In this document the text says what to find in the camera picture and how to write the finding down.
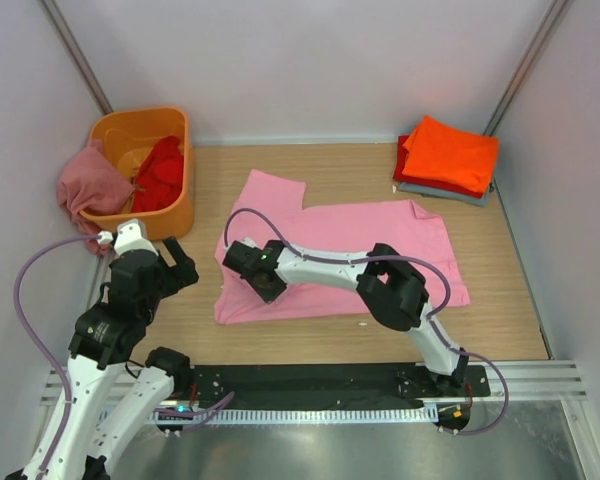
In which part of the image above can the folded red t-shirt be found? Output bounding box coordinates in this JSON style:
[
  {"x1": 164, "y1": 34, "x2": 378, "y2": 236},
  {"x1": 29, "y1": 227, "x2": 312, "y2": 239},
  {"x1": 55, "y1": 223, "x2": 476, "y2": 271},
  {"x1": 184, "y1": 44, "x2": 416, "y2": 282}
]
[{"x1": 392, "y1": 134, "x2": 491, "y2": 200}]

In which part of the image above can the pink t-shirt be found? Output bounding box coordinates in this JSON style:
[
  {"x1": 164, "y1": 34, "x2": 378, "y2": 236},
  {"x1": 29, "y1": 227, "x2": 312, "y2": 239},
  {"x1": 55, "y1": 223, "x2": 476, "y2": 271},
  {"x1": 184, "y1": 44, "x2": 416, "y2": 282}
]
[{"x1": 213, "y1": 168, "x2": 472, "y2": 326}]

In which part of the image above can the folded grey t-shirt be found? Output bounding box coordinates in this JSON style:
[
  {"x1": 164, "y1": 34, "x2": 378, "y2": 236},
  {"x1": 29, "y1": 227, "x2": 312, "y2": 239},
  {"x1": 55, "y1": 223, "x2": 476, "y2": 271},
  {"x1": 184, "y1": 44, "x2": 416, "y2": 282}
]
[{"x1": 397, "y1": 182, "x2": 490, "y2": 207}]

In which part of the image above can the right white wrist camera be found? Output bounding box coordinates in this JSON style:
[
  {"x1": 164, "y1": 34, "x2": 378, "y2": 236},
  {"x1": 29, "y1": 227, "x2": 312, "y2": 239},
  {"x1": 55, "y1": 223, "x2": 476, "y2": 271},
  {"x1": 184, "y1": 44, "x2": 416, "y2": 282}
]
[{"x1": 224, "y1": 237, "x2": 259, "y2": 250}]

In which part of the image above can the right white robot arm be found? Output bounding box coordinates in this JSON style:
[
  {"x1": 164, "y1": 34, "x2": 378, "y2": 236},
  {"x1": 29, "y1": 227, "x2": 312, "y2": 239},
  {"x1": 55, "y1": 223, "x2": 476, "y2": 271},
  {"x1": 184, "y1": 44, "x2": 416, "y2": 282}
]
[{"x1": 222, "y1": 240, "x2": 468, "y2": 392}]

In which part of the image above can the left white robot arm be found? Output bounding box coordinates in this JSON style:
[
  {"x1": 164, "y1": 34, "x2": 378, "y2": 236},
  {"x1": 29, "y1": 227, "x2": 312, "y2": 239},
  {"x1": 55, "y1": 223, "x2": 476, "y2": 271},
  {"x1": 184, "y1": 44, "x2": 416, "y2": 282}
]
[{"x1": 10, "y1": 236, "x2": 199, "y2": 479}]

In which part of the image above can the folded orange t-shirt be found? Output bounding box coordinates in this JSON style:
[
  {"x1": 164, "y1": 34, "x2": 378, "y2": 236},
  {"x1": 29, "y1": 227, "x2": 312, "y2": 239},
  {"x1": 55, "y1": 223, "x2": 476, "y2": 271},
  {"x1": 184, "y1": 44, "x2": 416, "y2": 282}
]
[{"x1": 401, "y1": 115, "x2": 500, "y2": 198}]

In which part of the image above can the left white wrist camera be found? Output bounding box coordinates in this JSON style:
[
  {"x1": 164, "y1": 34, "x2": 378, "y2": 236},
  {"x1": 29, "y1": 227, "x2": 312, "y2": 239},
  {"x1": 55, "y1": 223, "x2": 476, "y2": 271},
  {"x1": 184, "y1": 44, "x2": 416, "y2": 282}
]
[{"x1": 85, "y1": 218, "x2": 158, "y2": 256}]

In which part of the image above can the red shirt in basket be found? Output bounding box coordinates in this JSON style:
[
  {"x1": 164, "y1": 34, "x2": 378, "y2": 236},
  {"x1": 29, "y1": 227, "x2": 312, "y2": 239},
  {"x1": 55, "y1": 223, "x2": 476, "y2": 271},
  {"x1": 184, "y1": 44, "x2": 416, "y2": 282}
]
[{"x1": 131, "y1": 136, "x2": 184, "y2": 213}]

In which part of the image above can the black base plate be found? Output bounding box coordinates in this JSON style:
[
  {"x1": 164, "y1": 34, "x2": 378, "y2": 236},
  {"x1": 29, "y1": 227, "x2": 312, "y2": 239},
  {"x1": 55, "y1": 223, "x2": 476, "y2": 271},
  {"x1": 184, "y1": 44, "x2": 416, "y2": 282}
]
[{"x1": 171, "y1": 363, "x2": 490, "y2": 411}]

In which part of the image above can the dusty pink shirt on basket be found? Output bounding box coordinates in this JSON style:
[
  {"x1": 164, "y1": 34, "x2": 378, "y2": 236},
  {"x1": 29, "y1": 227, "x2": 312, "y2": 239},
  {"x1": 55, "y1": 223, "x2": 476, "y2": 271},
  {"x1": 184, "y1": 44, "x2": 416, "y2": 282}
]
[{"x1": 56, "y1": 139, "x2": 134, "y2": 235}]

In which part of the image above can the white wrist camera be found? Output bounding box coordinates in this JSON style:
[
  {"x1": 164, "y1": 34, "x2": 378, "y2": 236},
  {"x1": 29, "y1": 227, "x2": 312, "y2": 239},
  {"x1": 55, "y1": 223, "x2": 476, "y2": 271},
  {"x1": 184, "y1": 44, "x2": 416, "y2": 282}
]
[
  {"x1": 224, "y1": 237, "x2": 259, "y2": 250},
  {"x1": 85, "y1": 218, "x2": 158, "y2": 256}
]

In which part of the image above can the orange plastic basket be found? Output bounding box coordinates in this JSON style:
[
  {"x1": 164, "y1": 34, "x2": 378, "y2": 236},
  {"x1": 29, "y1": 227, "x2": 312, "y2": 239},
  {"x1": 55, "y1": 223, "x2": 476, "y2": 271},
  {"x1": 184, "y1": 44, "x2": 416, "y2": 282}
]
[{"x1": 82, "y1": 106, "x2": 194, "y2": 240}]

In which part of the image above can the white slotted cable duct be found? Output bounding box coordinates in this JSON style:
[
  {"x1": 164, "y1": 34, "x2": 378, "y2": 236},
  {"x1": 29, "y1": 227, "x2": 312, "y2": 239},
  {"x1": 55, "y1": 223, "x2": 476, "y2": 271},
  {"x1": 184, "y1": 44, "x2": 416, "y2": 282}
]
[{"x1": 149, "y1": 404, "x2": 439, "y2": 426}]

